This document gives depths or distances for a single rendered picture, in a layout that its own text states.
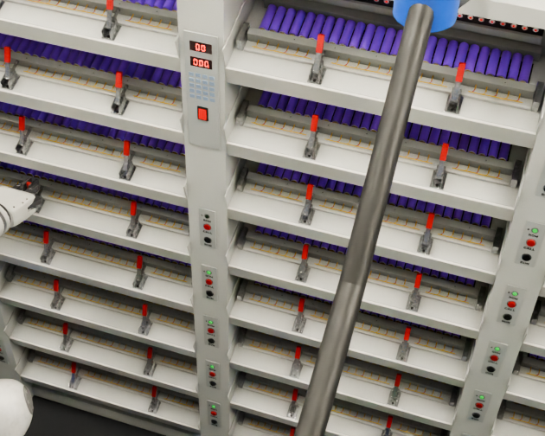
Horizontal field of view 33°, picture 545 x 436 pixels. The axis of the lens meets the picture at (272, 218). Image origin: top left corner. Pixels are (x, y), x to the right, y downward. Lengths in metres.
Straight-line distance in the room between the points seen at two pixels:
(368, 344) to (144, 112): 0.80
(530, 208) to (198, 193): 0.72
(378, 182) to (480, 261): 1.18
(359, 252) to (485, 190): 1.06
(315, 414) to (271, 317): 1.53
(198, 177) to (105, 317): 0.71
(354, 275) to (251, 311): 1.52
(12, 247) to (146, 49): 0.88
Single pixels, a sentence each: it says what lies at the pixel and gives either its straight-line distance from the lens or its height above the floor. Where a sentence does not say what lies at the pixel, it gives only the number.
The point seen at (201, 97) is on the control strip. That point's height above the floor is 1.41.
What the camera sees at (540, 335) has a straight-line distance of 2.16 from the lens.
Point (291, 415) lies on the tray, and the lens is 2.61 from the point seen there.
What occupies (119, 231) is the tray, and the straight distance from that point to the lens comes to 2.29.
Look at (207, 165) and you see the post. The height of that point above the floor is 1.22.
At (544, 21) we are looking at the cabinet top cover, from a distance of 1.61.
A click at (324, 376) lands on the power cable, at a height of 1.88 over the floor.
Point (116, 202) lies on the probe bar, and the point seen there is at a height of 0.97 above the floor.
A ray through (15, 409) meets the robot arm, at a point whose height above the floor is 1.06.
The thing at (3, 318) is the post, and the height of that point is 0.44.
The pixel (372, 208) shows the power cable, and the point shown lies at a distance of 0.83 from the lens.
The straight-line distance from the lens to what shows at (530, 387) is 2.30.
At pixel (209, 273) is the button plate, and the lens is 2.23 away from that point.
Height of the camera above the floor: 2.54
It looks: 44 degrees down
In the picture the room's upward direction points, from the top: 2 degrees clockwise
